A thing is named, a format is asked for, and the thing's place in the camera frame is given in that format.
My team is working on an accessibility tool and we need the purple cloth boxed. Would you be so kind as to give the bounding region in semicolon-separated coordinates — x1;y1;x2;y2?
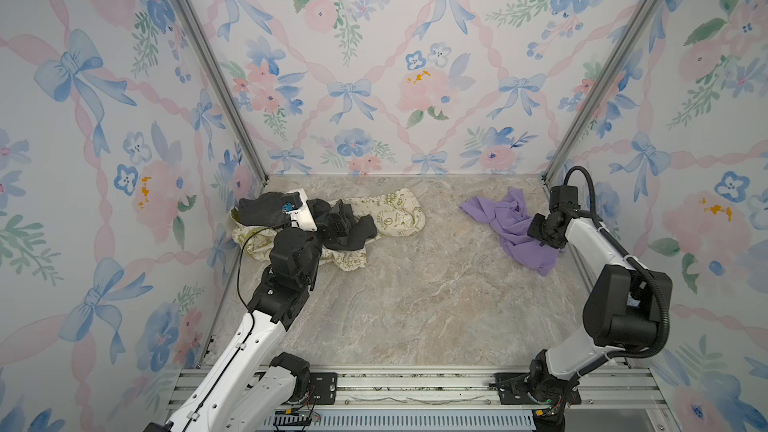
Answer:
459;187;558;277

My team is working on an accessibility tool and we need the cream cloth with green print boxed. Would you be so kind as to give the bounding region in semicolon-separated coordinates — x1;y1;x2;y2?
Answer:
230;188;426;272

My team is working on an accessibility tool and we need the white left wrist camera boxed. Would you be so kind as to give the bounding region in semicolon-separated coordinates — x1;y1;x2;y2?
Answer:
281;189;317;232

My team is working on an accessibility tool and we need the thin black cable left arm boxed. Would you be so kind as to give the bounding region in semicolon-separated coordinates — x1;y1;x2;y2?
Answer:
235;224;271;307

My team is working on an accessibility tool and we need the aluminium corner post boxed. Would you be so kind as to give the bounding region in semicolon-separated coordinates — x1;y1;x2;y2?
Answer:
542;0;663;189
170;0;268;186

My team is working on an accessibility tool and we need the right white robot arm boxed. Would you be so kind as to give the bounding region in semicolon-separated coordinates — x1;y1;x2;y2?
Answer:
524;185;673;408

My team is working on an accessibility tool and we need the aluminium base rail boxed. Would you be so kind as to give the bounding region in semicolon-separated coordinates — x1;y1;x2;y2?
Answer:
161;365;679;432

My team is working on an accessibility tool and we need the black cloth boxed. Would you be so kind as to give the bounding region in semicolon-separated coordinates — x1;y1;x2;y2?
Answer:
234;190;378;251

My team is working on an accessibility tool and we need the right aluminium corner post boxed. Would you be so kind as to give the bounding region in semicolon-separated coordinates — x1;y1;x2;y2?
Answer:
542;0;663;189

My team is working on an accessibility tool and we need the left aluminium corner post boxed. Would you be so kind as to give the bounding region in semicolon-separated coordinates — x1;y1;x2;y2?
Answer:
170;0;268;186

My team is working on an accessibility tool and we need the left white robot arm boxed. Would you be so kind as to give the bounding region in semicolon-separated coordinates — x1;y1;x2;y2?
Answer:
146;189;377;431

